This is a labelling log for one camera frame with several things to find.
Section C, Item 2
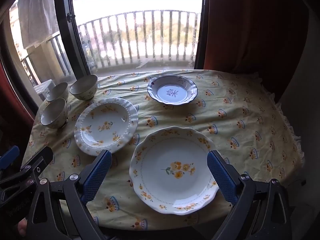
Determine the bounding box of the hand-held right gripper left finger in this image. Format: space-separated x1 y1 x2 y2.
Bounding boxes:
26 150 113 240

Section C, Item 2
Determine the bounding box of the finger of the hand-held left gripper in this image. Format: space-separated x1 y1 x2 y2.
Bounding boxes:
0 146 54 200
0 145 20 173

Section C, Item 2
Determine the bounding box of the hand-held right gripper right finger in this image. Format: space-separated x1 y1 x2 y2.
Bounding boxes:
206 150 294 240

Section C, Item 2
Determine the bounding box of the cream bowl with dark rim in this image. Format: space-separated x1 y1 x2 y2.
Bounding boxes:
46 82 69 103
69 74 98 101
40 98 68 129

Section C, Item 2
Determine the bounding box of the white beaded-rim floral plate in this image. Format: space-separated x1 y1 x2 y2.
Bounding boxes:
74 97 139 157

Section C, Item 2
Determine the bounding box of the large scalloped yellow-floral plate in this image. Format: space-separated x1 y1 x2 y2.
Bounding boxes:
129 126 220 215

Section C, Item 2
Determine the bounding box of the white plate with lined rim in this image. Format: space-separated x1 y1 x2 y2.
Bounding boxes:
147 74 198 106

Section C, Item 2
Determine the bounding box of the person's left hand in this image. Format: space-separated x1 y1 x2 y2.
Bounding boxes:
17 217 28 238

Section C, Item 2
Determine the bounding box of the red curtain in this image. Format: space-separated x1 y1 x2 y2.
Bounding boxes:
0 60 35 130
197 0 310 85

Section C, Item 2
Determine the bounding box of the white outdoor air conditioner unit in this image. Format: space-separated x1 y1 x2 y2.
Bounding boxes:
34 79 55 102

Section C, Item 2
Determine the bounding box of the yellow printed tablecloth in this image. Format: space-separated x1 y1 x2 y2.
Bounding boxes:
22 69 304 232

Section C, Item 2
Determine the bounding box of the white hanging cloth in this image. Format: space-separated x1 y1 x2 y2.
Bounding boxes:
17 0 58 49

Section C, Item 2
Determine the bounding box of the balcony railing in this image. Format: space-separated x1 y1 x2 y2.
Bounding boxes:
15 9 200 85

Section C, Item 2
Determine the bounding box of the black window frame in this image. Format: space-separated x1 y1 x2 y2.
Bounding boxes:
0 0 208 115

